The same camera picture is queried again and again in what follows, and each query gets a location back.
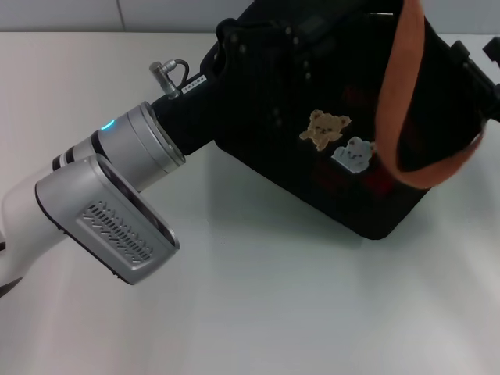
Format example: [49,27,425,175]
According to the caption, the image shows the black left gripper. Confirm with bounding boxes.
[150,15,333,152]

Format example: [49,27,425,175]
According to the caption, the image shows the black food bag orange handles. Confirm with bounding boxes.
[210,0,489,240]

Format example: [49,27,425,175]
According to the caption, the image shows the left gripper cable connector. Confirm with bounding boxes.
[147,57,192,101]

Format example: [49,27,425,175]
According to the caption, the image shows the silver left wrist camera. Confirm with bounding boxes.
[34,154,182,286]

